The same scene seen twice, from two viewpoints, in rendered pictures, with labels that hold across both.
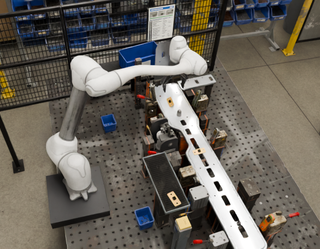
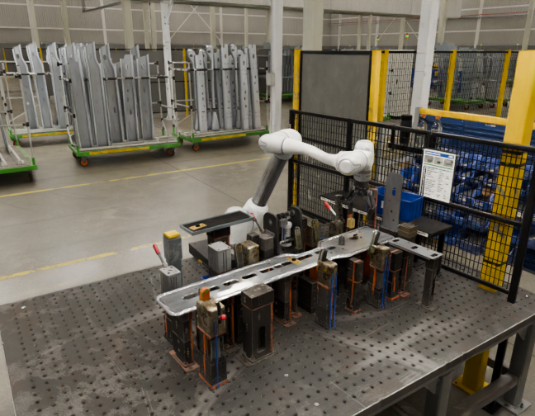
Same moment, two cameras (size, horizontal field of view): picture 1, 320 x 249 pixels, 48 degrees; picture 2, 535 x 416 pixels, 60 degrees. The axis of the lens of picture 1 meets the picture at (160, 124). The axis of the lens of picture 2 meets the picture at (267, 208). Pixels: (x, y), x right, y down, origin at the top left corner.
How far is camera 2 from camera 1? 255 cm
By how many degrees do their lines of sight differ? 67
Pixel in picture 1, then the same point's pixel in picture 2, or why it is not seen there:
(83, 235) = (187, 265)
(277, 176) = (350, 390)
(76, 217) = (199, 251)
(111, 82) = (273, 139)
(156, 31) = (430, 185)
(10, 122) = not seen: hidden behind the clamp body
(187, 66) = (335, 158)
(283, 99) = not seen: outside the picture
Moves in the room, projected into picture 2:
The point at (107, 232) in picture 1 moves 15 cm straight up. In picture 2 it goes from (194, 275) to (193, 252)
